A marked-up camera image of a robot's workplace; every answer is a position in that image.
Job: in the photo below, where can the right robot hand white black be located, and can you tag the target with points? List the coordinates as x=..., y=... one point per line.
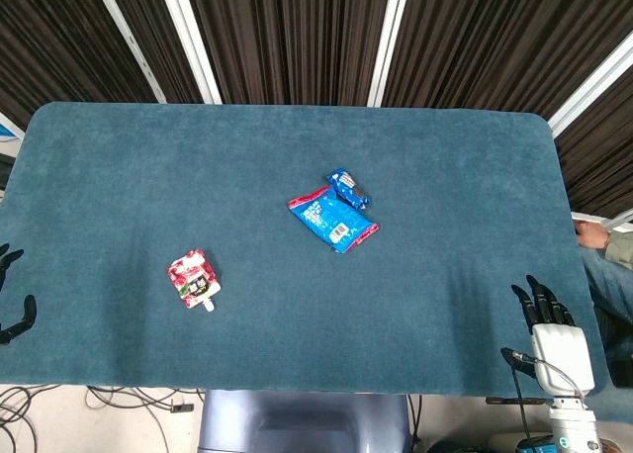
x=561, y=354

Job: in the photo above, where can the bystander leg in jeans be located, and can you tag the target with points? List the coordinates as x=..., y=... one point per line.
x=610, y=287

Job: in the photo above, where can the black plug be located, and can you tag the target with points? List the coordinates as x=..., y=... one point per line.
x=181, y=408

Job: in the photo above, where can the device with blue screen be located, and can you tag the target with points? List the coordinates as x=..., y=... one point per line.
x=539, y=445

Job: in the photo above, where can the red spout drink pouch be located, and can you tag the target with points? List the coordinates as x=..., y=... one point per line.
x=192, y=277

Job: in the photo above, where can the white and blue board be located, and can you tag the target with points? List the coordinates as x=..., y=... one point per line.
x=9, y=129

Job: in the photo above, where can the teal table cloth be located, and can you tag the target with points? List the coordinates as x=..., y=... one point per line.
x=306, y=295

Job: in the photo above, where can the thin white frame post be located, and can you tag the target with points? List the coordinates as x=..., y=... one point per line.
x=131, y=40

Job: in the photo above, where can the bystander bare hand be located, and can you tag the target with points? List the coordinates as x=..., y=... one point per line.
x=591, y=235

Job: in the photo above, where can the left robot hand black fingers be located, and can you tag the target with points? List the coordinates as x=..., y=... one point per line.
x=27, y=312

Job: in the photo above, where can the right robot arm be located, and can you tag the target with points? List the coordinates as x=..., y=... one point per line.
x=573, y=425

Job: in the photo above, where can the small blue snack packet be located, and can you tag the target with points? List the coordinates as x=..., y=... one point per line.
x=348, y=187

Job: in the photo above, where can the blue-grey robot torso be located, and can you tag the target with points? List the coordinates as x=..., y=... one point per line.
x=301, y=423

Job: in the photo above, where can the wide white frame post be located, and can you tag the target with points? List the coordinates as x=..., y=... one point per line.
x=190, y=40

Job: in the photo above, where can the large blue snack packet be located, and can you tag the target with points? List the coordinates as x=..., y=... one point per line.
x=331, y=221

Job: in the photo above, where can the bystander olive sleeve forearm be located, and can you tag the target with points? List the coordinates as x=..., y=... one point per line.
x=620, y=247

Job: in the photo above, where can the dark brown pleated curtain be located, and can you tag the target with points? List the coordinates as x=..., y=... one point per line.
x=297, y=37

